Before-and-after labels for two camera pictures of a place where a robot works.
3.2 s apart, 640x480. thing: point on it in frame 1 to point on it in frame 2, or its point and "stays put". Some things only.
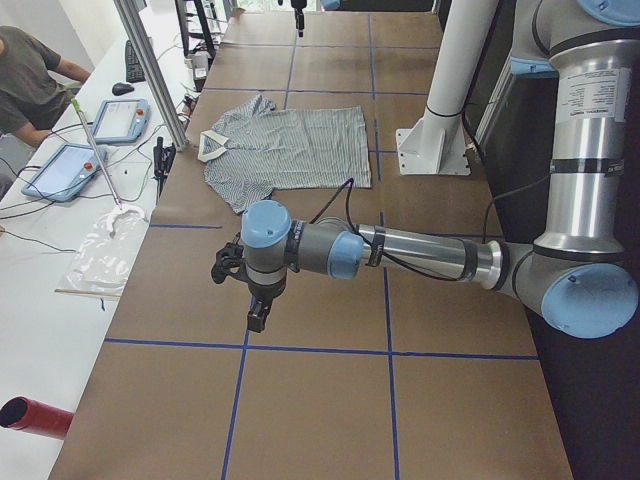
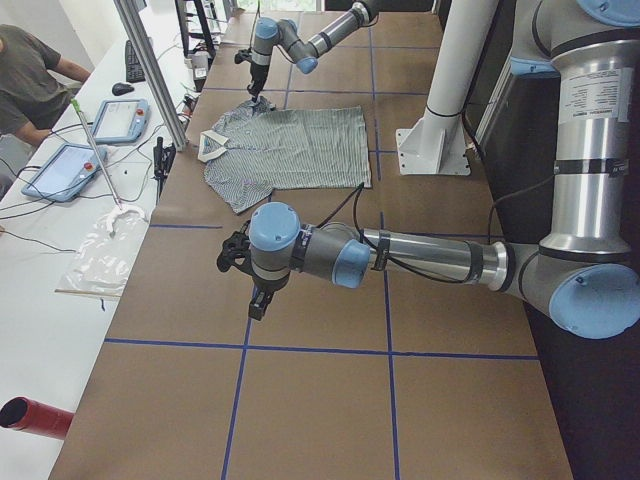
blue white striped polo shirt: [255, 148] stays put
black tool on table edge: [163, 161] stays put
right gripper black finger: [298, 6] to [255, 88]
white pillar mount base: [437, 144] stays put
